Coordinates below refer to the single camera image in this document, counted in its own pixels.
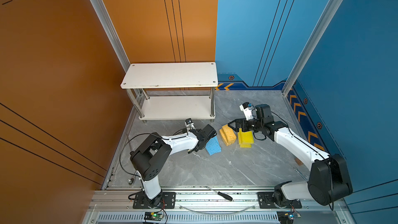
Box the clear curved cable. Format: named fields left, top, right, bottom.
left=177, top=203, right=257, bottom=216

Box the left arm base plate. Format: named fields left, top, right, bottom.
left=129, top=191, right=176, bottom=209

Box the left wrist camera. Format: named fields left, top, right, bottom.
left=185, top=118, right=195, bottom=130

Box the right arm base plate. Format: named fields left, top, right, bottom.
left=257, top=192, right=302, bottom=209

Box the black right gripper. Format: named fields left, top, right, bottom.
left=228, top=118, right=263, bottom=133

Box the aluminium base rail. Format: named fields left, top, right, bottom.
left=82, top=186, right=355, bottom=224

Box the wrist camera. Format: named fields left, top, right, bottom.
left=239, top=102, right=256, bottom=121
left=185, top=118, right=195, bottom=130

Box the left aluminium corner post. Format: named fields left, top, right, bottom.
left=90, top=0, right=131, bottom=72

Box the black handled screwdriver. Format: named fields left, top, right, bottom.
left=205, top=186, right=233, bottom=201

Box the green circuit board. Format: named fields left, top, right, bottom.
left=277, top=212, right=294, bottom=224
left=144, top=212, right=165, bottom=224

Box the aluminium corner post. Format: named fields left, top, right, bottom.
left=282, top=0, right=343, bottom=96
left=90, top=0, right=131, bottom=72

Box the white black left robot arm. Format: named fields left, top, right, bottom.
left=130, top=124, right=217, bottom=200

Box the orange yellow sponge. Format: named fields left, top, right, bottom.
left=219, top=124, right=236, bottom=146

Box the blue sponge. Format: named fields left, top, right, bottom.
left=205, top=136, right=221, bottom=156

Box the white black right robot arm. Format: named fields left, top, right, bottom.
left=228, top=102, right=353, bottom=208

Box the right aluminium corner post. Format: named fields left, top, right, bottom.
left=282, top=0, right=343, bottom=96

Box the left green circuit board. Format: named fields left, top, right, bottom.
left=144, top=212, right=165, bottom=224

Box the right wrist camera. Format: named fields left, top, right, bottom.
left=239, top=102, right=256, bottom=121

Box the right green circuit board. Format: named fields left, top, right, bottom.
left=277, top=212, right=294, bottom=224

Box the white two-tier shelf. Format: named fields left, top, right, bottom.
left=121, top=62, right=218, bottom=121

